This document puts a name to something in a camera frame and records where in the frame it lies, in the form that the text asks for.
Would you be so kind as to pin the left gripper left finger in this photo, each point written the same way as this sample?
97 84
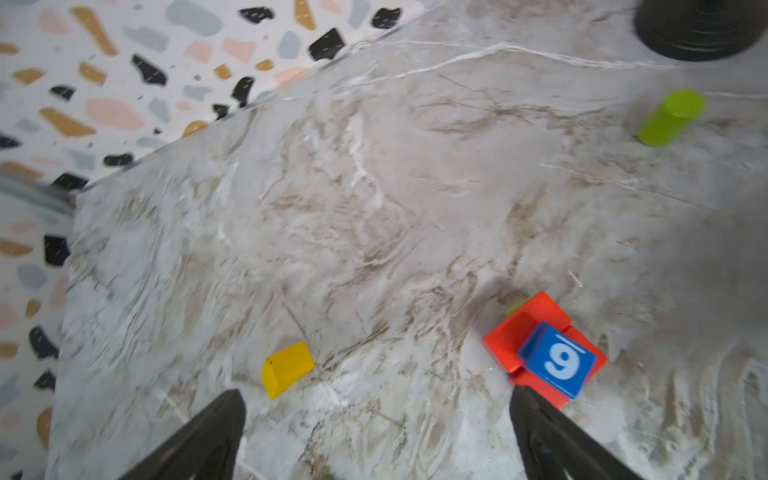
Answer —
204 448

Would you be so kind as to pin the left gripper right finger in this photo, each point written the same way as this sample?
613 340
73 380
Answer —
554 447

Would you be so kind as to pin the red block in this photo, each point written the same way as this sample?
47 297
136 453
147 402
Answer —
576 372
504 341

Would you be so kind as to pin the blue number nine cube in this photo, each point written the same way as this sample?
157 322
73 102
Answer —
557 360

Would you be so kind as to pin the lime green long block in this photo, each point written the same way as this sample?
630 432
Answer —
510 311

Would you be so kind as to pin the yellow half-round block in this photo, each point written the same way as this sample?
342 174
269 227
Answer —
286 367

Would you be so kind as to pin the lime green cylinder block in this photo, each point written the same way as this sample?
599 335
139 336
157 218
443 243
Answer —
672 116

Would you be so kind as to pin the glitter microphone on stand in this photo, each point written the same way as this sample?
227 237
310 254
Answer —
699 31

